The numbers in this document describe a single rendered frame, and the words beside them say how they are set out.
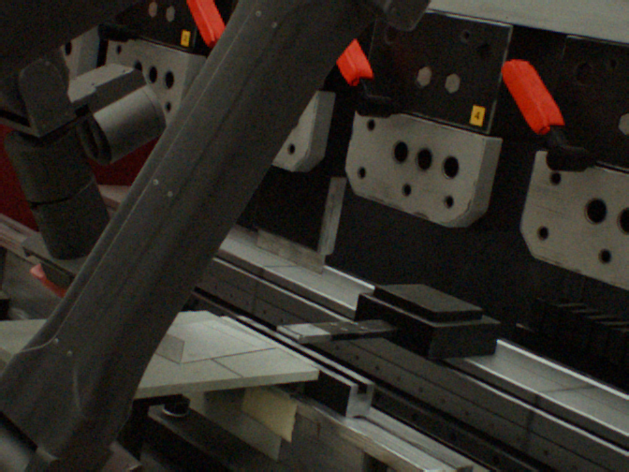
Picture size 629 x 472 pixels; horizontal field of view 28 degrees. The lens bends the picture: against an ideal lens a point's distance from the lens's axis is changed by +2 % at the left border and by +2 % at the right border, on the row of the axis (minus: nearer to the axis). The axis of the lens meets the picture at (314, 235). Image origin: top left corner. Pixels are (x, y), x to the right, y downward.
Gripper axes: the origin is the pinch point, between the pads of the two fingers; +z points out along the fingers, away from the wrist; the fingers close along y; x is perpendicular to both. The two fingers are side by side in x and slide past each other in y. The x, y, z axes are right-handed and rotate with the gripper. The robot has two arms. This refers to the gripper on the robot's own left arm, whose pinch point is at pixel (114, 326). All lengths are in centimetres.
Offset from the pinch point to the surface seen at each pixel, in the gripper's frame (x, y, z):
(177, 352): -2.5, -4.8, 2.7
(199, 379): -1.7, -9.0, 3.4
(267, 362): -9.8, -6.7, 8.3
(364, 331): -25.0, -1.6, 16.9
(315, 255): -19.7, -4.3, 3.1
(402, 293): -33.4, 1.2, 18.4
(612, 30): -29.2, -34.1, -20.7
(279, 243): -19.6, 1.1, 3.4
